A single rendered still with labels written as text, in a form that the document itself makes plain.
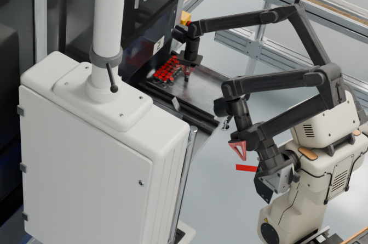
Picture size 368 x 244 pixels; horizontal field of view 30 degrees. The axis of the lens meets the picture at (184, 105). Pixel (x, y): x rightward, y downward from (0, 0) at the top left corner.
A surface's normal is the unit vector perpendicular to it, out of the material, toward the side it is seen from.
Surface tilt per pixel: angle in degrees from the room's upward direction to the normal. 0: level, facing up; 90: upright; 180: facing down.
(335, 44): 90
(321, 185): 82
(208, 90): 0
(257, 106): 0
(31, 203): 90
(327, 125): 47
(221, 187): 0
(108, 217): 90
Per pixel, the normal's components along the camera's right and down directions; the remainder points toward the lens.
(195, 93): 0.13, -0.72
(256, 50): -0.49, 0.55
